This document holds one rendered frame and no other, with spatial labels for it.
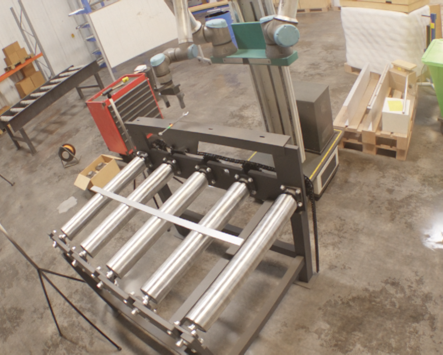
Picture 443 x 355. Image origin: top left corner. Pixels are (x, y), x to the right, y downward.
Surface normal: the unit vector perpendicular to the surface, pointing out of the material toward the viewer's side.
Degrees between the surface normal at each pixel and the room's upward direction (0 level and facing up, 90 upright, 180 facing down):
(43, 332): 0
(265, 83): 90
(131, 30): 90
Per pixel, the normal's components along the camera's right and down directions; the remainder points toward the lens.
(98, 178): 0.76, 0.20
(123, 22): 0.46, 0.43
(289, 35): 0.14, 0.64
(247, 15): -0.62, 0.61
